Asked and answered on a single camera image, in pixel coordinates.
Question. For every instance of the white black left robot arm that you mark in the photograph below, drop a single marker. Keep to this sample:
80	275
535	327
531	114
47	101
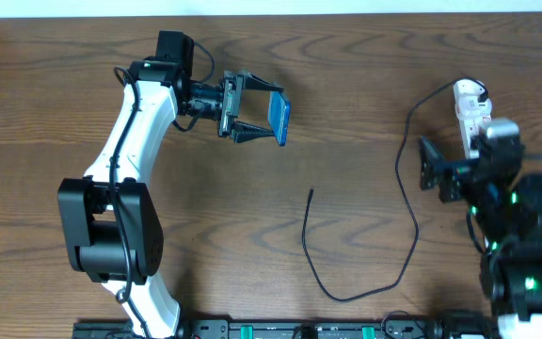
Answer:
112	231

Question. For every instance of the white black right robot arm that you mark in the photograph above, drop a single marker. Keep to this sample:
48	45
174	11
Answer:
507	207

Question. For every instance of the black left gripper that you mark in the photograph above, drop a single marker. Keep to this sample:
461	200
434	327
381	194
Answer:
232	104

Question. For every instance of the white power strip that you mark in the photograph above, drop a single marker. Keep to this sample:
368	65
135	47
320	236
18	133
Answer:
469	128

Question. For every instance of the blue smartphone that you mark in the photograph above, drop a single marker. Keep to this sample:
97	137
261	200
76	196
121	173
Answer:
278	116

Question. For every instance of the white USB charger adapter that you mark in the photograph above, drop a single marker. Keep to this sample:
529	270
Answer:
471	99

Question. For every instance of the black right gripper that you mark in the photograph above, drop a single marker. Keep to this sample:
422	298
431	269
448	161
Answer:
429	163

